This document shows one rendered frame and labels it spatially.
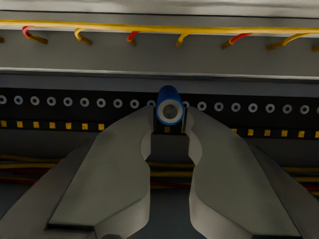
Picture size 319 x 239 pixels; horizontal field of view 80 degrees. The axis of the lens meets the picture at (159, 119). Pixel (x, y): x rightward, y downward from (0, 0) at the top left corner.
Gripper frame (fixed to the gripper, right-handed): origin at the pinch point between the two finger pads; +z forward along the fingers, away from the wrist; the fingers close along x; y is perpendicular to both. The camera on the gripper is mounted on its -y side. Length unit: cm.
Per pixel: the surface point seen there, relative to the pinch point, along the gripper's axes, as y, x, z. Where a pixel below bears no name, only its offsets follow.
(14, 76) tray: 2.0, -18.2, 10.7
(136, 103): 4.8, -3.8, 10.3
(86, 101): 4.8, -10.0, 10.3
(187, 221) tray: 14.4, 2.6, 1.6
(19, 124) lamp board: 7.6, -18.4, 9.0
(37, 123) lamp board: 7.4, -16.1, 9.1
